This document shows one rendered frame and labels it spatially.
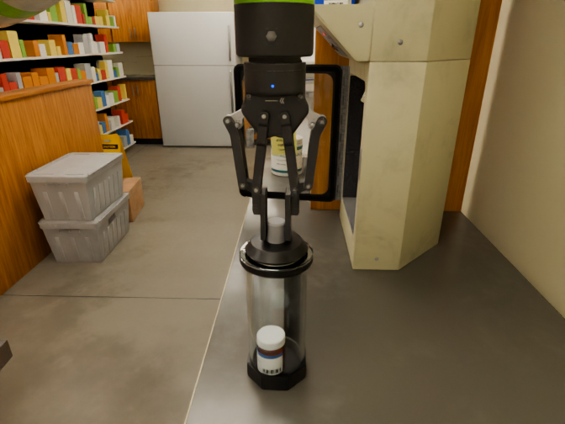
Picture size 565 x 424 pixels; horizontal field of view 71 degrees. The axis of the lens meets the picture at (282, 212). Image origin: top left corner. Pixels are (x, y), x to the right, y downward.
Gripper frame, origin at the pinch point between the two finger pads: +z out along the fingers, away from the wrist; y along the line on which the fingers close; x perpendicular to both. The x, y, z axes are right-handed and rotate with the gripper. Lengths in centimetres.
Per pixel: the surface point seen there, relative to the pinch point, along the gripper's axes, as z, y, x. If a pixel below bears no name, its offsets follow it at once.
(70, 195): 71, 148, -183
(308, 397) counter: 28.3, -5.3, 5.9
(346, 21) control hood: -25.7, -11.3, -32.1
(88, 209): 81, 139, -184
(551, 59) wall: -18, -59, -47
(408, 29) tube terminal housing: -24.3, -22.9, -32.4
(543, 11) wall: -28, -59, -55
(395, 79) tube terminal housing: -15.3, -21.6, -32.3
